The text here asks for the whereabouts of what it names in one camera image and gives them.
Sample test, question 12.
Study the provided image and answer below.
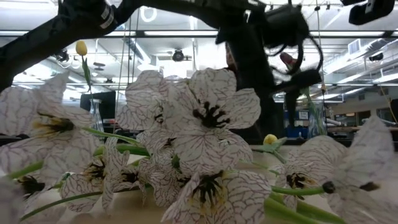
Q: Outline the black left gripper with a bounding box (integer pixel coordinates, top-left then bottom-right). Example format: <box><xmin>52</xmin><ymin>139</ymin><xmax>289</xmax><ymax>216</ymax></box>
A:
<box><xmin>216</xmin><ymin>9</ymin><xmax>323</xmax><ymax>127</ymax></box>

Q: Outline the yellow artificial tulip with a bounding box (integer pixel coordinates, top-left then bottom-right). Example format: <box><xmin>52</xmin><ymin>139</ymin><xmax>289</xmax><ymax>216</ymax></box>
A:
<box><xmin>75</xmin><ymin>40</ymin><xmax>96</xmax><ymax>108</ymax></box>
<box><xmin>250</xmin><ymin>133</ymin><xmax>289</xmax><ymax>165</ymax></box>

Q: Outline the white artificial flower bunch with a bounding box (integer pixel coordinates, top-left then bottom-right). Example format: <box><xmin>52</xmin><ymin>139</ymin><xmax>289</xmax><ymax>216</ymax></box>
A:
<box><xmin>0</xmin><ymin>68</ymin><xmax>398</xmax><ymax>224</ymax></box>

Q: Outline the slim clear glass vase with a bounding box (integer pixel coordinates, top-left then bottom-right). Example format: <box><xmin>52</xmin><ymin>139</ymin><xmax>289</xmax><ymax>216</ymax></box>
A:
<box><xmin>307</xmin><ymin>101</ymin><xmax>329</xmax><ymax>138</ymax></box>

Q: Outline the flared clear glass vase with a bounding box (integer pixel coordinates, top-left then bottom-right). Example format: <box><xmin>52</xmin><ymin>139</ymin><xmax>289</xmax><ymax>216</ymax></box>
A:
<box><xmin>89</xmin><ymin>98</ymin><xmax>105</xmax><ymax>133</ymax></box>

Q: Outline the blue storage bins shelf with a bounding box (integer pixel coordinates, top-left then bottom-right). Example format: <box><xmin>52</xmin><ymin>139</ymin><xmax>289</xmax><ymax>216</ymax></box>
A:
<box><xmin>284</xmin><ymin>110</ymin><xmax>309</xmax><ymax>139</ymax></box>

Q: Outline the wooden workbench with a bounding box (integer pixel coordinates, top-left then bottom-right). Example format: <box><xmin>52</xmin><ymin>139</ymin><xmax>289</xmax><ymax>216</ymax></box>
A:
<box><xmin>328</xmin><ymin>126</ymin><xmax>371</xmax><ymax>133</ymax></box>

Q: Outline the white ceiling air vent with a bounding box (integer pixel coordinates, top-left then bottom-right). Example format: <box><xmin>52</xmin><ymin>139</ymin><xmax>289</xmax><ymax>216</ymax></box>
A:
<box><xmin>347</xmin><ymin>39</ymin><xmax>361</xmax><ymax>56</ymax></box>

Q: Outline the black overhead light bar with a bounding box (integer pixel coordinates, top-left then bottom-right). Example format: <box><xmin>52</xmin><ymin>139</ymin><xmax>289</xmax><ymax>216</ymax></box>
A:
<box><xmin>102</xmin><ymin>29</ymin><xmax>398</xmax><ymax>39</ymax></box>

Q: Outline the elongated black ceiling device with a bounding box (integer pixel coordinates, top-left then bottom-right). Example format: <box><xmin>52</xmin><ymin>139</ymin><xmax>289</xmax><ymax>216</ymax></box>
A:
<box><xmin>55</xmin><ymin>49</ymin><xmax>70</xmax><ymax>63</ymax></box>

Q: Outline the thin black ceiling rail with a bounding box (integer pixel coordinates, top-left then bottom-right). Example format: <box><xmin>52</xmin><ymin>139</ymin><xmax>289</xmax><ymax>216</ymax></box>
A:
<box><xmin>12</xmin><ymin>81</ymin><xmax>398</xmax><ymax>88</ymax></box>

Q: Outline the black left wrist camera cable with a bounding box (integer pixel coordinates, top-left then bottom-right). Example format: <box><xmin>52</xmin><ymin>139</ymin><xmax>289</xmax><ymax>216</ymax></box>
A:
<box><xmin>267</xmin><ymin>32</ymin><xmax>325</xmax><ymax>77</ymax></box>

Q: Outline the silver ventilation duct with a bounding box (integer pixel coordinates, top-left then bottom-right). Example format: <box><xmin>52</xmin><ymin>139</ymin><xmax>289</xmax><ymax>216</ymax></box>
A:
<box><xmin>323</xmin><ymin>39</ymin><xmax>398</xmax><ymax>83</ymax></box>
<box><xmin>124</xmin><ymin>37</ymin><xmax>152</xmax><ymax>65</ymax></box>

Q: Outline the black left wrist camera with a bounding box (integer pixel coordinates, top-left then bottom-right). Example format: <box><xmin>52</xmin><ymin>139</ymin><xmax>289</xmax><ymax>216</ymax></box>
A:
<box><xmin>264</xmin><ymin>4</ymin><xmax>310</xmax><ymax>49</ymax></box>

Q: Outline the thin hanging cable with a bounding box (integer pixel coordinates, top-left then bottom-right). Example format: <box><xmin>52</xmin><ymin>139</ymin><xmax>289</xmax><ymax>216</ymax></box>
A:
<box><xmin>126</xmin><ymin>15</ymin><xmax>131</xmax><ymax>94</ymax></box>

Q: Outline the white hanging ring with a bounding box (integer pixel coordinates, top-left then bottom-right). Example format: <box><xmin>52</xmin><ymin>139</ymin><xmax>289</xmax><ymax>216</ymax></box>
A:
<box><xmin>140</xmin><ymin>5</ymin><xmax>157</xmax><ymax>23</ymax></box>

